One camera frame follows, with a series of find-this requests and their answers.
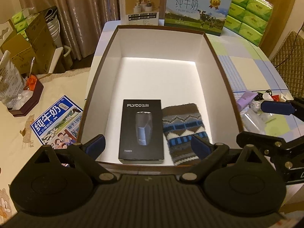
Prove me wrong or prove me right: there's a green tissue pack bundle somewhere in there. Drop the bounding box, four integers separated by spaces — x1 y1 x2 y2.
224 0 273 46

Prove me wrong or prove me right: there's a dental floss pick box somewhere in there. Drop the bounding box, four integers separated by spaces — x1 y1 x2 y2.
241 109 276 135

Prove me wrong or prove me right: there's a dark wooden tray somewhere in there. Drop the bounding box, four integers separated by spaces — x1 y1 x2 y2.
7 74 44 117

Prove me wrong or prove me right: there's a plaid bed sheet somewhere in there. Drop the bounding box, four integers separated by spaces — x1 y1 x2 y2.
86 21 303 142

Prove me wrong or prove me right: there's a white pill bottle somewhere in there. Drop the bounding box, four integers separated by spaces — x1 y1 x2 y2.
262 92 273 101

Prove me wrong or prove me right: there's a blue milk flyer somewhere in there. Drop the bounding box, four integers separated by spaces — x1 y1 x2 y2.
30 95 83 149

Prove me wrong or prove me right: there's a large brown storage box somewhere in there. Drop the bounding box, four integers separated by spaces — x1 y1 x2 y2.
77 25 243 174

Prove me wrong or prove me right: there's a red candy packet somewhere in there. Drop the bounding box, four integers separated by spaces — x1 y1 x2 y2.
272 95 281 102

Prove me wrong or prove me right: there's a blue pure milk carton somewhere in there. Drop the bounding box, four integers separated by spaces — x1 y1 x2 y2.
164 0 232 36

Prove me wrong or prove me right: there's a quilted olive chair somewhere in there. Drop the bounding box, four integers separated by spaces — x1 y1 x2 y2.
271 31 303 98

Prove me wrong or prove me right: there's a beige curtain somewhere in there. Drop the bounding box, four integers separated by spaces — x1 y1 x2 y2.
19 0 165 60

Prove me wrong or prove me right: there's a purple cream tube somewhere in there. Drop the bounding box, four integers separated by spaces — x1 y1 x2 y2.
237 91 258 112

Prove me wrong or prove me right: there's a white beige product box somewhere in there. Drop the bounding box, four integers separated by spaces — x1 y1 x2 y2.
119 0 160 26

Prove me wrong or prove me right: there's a brown cardboard boxes stack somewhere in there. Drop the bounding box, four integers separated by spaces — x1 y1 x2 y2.
1 12 56 74

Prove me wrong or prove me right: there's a black Flyco shaver box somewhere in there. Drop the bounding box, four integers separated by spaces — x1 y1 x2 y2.
119 99 164 164

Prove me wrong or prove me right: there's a patterned knitted sock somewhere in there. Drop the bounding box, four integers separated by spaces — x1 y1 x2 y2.
162 104 209 166

